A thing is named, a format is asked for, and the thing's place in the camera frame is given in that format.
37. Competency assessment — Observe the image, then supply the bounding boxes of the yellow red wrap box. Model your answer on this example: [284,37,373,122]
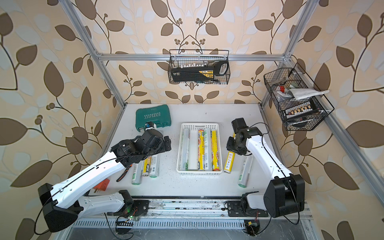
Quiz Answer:
[212,130,220,171]

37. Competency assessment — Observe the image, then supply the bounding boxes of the white barcode wrap roll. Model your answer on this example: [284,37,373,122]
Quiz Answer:
[132,161,144,185]

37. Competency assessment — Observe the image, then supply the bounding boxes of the white green roll group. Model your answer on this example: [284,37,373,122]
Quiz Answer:
[204,128,213,171]

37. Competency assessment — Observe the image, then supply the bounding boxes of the yellow wrap roll group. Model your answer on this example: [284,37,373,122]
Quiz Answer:
[223,151,235,174]
[198,129,205,171]

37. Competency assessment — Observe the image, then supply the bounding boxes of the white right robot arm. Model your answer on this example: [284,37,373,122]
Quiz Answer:
[227,118,305,218]

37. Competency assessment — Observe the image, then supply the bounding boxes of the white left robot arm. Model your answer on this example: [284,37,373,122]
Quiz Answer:
[38,122,172,233]

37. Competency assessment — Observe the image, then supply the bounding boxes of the black yellow tool in basket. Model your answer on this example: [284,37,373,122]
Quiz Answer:
[168,60,231,85]

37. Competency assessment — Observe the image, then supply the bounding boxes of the green plastic tool case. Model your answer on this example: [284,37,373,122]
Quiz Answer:
[135,105,172,132]

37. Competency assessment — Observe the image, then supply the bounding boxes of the orange black pliers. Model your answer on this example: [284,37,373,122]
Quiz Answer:
[116,165,132,183]

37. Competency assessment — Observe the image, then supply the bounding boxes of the red cube plug adapter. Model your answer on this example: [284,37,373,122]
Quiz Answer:
[93,179,110,192]

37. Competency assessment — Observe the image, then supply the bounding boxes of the white folded paper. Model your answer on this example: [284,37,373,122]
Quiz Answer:
[288,88,329,100]

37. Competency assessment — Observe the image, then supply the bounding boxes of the socket bit set tray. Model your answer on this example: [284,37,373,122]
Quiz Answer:
[284,101,319,119]

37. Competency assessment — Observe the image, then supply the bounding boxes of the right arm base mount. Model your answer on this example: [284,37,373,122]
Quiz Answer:
[225,191,269,218]

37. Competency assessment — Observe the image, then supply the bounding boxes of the black wire basket back wall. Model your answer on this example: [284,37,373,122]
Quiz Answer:
[168,49,231,85]

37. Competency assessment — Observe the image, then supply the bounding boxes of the black wire basket wall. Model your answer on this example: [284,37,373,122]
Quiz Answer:
[168,49,231,85]
[264,63,335,131]

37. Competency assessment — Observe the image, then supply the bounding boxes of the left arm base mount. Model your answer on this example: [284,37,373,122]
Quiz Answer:
[107,190,150,217]

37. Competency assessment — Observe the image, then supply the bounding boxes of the black wire basket right wall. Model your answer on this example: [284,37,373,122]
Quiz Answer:
[264,63,335,131]

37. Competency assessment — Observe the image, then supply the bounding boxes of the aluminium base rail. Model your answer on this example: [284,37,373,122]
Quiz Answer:
[68,199,314,232]

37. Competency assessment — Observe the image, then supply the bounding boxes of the horizontal aluminium frame bar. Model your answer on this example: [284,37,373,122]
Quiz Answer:
[96,53,287,62]

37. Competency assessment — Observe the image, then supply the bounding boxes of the right aluminium frame post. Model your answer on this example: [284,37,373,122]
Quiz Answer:
[259,0,320,109]

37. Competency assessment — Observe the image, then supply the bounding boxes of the aluminium frame post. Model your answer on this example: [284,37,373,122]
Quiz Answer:
[59,0,126,109]
[259,0,320,109]

